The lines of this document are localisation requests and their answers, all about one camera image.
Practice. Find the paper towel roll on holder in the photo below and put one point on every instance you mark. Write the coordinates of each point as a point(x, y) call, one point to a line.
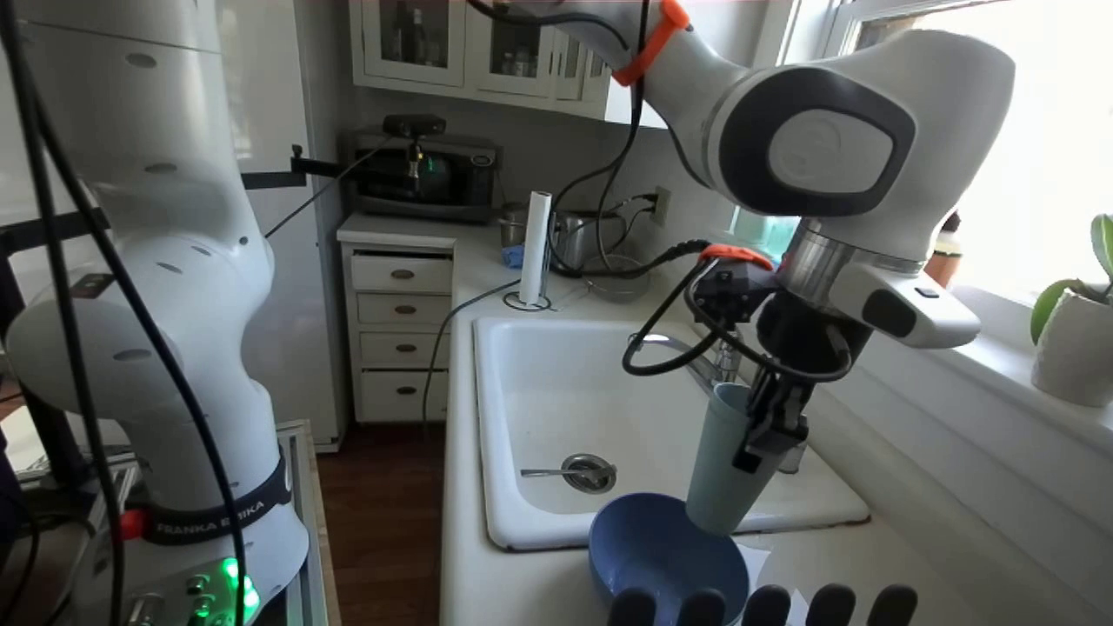
point(536, 248)

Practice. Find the silver toaster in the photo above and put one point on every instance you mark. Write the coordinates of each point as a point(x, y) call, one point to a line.
point(578, 239)

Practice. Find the black dish rack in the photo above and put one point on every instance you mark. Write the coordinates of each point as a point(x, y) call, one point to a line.
point(830, 607)

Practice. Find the white wall cabinet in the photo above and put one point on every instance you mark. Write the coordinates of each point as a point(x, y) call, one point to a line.
point(469, 74)

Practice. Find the potted plant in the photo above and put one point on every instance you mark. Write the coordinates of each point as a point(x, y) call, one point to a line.
point(1074, 348)

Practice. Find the glass bowl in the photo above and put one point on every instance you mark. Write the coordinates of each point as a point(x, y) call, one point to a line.
point(622, 283)

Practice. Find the wall socket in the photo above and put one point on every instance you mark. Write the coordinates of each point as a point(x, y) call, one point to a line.
point(661, 205)

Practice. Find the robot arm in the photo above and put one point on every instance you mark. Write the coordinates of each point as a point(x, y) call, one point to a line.
point(174, 287)

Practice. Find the white drawer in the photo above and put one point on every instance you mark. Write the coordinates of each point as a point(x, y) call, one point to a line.
point(374, 274)
point(378, 309)
point(379, 400)
point(379, 348)

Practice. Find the camera on mount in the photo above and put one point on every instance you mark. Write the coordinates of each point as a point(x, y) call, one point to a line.
point(414, 127)

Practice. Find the white sink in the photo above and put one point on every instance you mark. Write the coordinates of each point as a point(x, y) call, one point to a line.
point(556, 391)

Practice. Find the chrome tap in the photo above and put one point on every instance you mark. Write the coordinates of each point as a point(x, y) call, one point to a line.
point(696, 356)

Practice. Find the window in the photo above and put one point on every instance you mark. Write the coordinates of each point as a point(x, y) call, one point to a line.
point(1052, 130)

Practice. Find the white refrigerator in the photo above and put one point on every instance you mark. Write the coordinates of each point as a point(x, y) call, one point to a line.
point(296, 287)

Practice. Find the metal canister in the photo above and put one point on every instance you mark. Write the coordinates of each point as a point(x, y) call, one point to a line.
point(513, 224)

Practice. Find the white drawer cabinet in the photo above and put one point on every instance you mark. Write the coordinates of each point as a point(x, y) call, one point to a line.
point(400, 348)

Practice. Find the brown bottle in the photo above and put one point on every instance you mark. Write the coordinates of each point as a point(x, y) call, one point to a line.
point(943, 256)

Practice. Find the blue cloth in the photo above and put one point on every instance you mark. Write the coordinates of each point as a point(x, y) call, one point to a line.
point(513, 256)

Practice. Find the pale teal cup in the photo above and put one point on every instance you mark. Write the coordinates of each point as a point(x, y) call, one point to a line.
point(717, 487)

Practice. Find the blue bowl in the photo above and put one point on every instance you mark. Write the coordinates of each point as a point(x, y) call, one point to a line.
point(648, 552)

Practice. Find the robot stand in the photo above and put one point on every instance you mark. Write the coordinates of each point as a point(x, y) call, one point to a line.
point(300, 522)

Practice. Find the black toaster oven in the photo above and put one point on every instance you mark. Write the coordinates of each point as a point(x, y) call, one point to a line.
point(461, 183)

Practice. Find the metal fork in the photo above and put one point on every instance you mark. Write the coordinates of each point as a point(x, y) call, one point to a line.
point(548, 473)

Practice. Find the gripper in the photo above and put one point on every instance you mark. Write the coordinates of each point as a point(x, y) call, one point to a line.
point(804, 335)

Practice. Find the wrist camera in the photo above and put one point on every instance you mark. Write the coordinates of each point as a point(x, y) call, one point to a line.
point(729, 291)

